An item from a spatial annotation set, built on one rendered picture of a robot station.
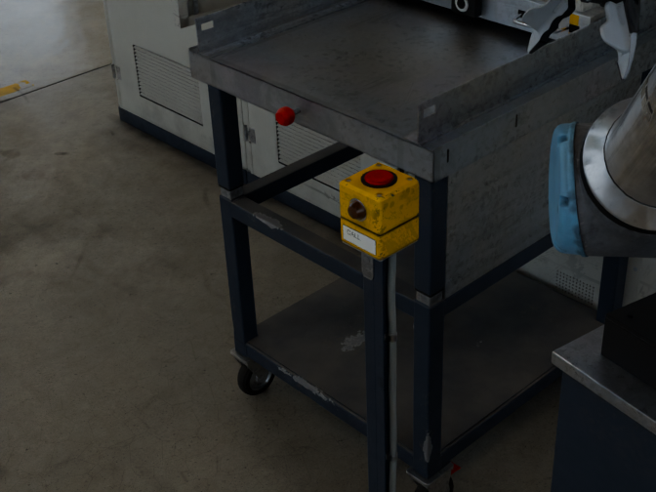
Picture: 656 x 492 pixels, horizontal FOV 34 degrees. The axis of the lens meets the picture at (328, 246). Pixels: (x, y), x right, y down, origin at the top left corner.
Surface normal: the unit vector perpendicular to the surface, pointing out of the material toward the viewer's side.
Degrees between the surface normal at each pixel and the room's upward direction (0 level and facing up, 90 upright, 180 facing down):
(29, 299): 0
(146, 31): 90
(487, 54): 0
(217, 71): 90
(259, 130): 90
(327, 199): 90
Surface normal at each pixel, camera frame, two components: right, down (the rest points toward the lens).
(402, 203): 0.69, 0.36
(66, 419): -0.04, -0.85
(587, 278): -0.73, 0.39
